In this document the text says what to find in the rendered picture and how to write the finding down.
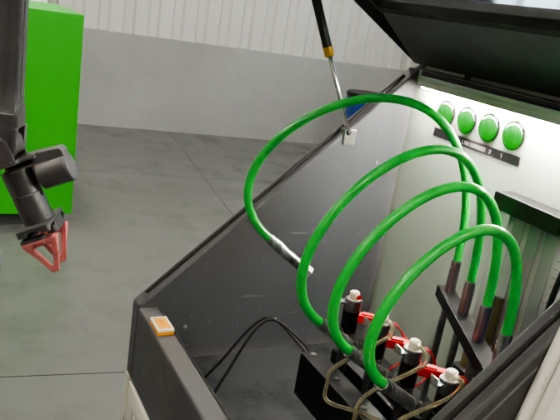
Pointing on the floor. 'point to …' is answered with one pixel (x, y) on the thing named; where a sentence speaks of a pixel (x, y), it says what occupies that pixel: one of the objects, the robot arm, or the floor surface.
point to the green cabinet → (50, 93)
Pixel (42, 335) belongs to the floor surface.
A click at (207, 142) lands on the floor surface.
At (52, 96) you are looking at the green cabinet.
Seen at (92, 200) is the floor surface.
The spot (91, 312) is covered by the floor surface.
